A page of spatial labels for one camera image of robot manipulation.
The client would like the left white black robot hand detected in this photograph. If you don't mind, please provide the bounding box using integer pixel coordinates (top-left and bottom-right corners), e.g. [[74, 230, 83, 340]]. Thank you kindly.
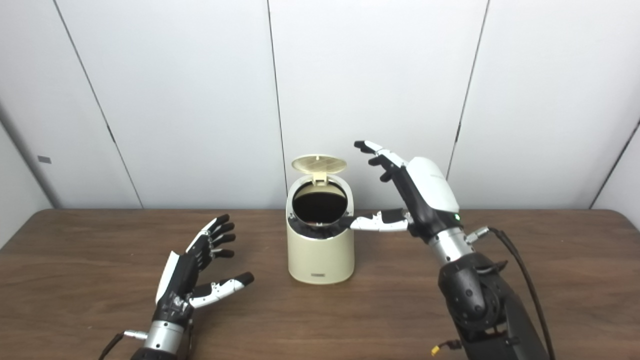
[[151, 214, 255, 326]]

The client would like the cream-colored bin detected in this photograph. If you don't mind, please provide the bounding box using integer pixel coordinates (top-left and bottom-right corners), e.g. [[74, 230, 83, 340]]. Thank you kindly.
[[286, 172, 356, 285]]

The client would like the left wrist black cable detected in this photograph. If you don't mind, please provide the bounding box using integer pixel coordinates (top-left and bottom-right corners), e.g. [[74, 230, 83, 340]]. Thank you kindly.
[[97, 330, 149, 360]]

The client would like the cream round bin lid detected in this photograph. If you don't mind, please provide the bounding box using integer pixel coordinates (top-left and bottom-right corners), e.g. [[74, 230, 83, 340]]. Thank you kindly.
[[291, 154, 348, 187]]

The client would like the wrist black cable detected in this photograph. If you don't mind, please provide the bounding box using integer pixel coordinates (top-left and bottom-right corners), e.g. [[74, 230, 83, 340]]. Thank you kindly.
[[465, 226, 557, 360], [97, 330, 149, 360]]

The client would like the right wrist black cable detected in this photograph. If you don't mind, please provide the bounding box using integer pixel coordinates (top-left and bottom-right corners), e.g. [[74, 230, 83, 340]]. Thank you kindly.
[[465, 226, 557, 360]]

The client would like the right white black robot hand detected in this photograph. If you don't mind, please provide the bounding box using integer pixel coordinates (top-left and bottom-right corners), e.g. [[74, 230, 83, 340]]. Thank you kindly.
[[347, 140, 463, 243]]

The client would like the yellow connector with wire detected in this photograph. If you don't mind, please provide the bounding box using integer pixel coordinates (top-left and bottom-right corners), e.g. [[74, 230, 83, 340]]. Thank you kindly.
[[431, 340, 463, 357]]

